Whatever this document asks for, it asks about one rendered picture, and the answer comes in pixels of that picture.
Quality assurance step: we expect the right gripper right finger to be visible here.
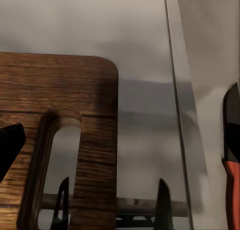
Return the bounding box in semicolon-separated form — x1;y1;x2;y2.
224;123;240;163

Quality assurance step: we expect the cutting board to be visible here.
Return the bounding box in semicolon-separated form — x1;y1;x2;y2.
0;51;119;230

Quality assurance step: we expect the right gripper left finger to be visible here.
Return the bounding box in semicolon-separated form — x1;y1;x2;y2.
0;123;26;183

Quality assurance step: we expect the parer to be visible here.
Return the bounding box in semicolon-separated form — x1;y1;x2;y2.
224;82;240;230

